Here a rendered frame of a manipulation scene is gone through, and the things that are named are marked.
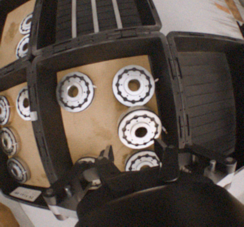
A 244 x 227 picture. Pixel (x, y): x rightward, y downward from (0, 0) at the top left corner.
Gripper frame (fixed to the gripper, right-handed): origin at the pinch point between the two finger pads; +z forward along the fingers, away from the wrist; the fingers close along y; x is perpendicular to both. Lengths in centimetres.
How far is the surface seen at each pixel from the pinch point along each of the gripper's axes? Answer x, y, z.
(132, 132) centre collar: -0.8, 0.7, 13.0
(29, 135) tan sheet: 0.0, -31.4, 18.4
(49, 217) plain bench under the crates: -56, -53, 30
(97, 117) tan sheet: 3.1, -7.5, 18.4
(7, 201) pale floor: -142, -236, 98
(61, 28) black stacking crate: 32.3, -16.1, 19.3
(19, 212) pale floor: -166, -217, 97
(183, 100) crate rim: 4.7, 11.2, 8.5
